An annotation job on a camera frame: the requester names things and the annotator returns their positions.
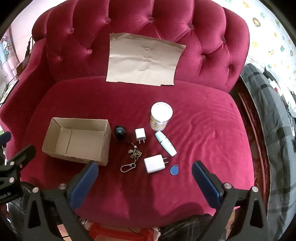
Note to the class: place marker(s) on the large white charger plug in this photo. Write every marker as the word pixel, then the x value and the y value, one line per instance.
pixel 153 164

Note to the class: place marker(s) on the black round plug adapter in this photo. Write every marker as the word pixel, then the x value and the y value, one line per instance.
pixel 120 132

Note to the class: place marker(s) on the brown paper sheet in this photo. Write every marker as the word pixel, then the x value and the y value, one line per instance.
pixel 143 60

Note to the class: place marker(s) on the small white charger plug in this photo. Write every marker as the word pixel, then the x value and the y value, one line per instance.
pixel 139 134

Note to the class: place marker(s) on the grey plaid blanket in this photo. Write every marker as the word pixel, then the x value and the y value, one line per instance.
pixel 272 139

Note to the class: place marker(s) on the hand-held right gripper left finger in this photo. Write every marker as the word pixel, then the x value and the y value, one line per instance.
pixel 84 183

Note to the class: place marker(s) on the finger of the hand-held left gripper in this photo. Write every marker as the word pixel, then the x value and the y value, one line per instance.
pixel 5 138
pixel 22 156

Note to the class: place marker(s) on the cardboard box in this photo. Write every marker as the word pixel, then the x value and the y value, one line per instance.
pixel 85 141

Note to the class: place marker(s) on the cartoon cat wall poster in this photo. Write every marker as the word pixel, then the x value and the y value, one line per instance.
pixel 7 51

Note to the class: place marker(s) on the blue key fob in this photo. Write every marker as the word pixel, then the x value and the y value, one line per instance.
pixel 174 169

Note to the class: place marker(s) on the red velvet tufted armchair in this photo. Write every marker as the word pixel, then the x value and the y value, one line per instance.
pixel 185 129

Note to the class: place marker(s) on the light blue tube bottle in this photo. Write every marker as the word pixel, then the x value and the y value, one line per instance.
pixel 165 143

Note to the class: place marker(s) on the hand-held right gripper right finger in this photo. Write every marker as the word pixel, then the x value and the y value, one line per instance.
pixel 205 185

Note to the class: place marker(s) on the dark flat frame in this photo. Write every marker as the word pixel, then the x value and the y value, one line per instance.
pixel 9 89

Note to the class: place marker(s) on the white lidded plastic jar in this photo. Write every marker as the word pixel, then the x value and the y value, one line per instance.
pixel 161 111

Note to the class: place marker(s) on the small brown box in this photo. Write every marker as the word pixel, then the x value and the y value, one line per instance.
pixel 20 66

